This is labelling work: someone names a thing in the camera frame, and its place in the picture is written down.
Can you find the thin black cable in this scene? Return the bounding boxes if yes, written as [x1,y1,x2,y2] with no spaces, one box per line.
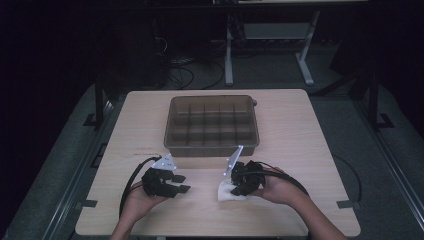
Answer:
[332,154,363,203]

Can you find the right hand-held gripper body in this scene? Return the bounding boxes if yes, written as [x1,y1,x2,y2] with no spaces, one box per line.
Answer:
[222,144,267,196]

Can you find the aluminium frame rail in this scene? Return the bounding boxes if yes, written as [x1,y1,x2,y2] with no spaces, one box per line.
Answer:
[353,99,424,232]
[41,99,117,240]

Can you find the right hand-held gripper cable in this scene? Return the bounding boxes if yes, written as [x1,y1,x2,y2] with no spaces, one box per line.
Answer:
[244,161,310,198]

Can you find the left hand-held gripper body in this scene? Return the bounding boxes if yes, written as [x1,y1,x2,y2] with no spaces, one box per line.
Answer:
[141,153,178,198]

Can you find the white-legged desk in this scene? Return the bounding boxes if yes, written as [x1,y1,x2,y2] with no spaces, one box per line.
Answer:
[213,0,369,87]

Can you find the brown divided plastic box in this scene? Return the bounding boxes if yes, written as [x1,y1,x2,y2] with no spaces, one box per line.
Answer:
[163,94,261,158]

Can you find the hand-held gripper cable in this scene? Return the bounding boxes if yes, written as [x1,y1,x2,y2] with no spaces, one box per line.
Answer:
[244,161,310,198]
[118,155,162,219]

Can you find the person's left hand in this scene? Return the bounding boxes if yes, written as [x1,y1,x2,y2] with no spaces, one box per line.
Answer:
[120,181,168,225]

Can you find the black frame post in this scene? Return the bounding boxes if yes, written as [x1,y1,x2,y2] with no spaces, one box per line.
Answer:
[83,71,106,130]
[367,71,395,132]

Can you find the left hand-held gripper cable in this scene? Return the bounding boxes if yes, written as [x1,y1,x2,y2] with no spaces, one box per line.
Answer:
[118,155,162,219]

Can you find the black floor cables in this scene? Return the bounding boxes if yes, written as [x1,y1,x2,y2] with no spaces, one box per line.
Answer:
[164,56,226,91]

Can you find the person's right hand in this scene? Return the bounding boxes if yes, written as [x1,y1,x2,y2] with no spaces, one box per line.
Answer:
[250,165,310,207]

